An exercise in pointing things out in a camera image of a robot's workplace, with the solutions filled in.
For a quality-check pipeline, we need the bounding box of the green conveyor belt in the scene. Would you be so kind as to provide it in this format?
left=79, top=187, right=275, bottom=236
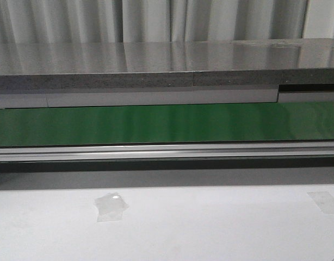
left=0, top=102, right=334, bottom=147

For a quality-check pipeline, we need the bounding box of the crumpled clear tape piece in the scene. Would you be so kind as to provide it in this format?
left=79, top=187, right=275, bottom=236
left=94, top=192, right=128, bottom=222

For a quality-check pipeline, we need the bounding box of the aluminium conveyor front rail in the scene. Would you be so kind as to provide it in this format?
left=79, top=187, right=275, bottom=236
left=0, top=140, right=334, bottom=173

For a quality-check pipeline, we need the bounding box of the grey conveyor rear rail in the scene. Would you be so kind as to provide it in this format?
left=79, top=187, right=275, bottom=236
left=0, top=68, right=334, bottom=109

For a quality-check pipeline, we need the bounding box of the white pleated curtain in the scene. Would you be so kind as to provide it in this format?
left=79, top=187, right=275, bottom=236
left=0, top=1, right=334, bottom=44

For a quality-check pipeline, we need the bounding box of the flat clear tape strip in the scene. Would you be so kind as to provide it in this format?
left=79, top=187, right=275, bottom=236
left=307, top=191, right=334, bottom=214

